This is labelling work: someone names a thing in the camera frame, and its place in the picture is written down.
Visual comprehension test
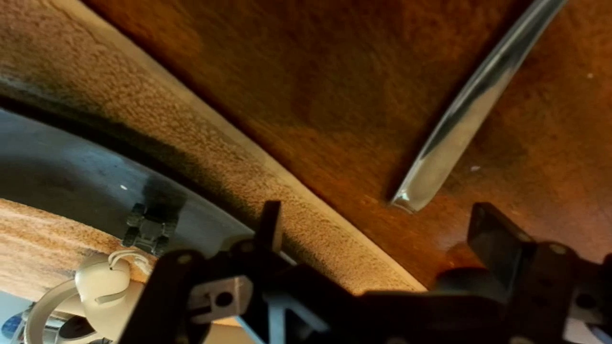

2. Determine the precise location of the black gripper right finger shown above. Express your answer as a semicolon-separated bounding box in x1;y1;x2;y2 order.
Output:
438;200;612;344

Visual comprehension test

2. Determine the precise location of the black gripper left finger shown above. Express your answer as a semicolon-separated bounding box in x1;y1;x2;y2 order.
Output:
121;198;360;344

